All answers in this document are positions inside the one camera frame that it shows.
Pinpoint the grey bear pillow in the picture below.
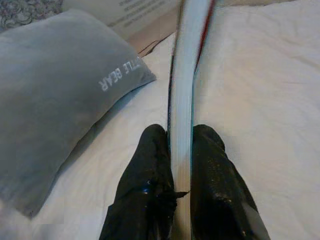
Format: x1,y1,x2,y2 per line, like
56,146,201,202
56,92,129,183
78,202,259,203
0,8,158,218

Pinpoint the thin black cable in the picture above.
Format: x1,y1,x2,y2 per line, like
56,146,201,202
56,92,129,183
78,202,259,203
137,37,171,55

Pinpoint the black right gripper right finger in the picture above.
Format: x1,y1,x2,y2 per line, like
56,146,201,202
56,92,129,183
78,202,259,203
189,124,273,240

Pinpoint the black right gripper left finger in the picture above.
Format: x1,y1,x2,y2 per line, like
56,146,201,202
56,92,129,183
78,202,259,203
99,123,179,240

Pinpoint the thin white-paged book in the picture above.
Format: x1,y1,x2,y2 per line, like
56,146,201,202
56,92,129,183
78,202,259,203
166,0,218,240

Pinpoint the white printed cardboard box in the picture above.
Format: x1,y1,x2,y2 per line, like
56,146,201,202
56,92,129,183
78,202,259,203
62,0,181,41

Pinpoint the grey patterned quilt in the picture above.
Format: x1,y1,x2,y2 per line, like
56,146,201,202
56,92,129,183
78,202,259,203
0,0,65,33

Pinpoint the white quilted mattress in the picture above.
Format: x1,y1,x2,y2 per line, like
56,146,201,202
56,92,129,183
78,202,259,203
0,0,320,240

